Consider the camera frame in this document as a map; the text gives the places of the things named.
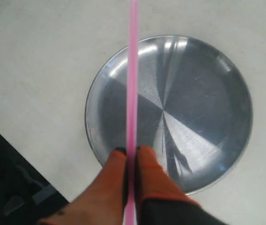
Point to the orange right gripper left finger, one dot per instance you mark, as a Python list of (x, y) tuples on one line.
[(102, 202)]

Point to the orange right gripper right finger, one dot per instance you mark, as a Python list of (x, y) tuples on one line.
[(159, 199)]

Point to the thin pink stick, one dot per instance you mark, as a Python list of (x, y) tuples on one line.
[(131, 109)]

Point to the round stainless steel plate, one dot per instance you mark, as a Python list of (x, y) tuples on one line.
[(194, 109)]

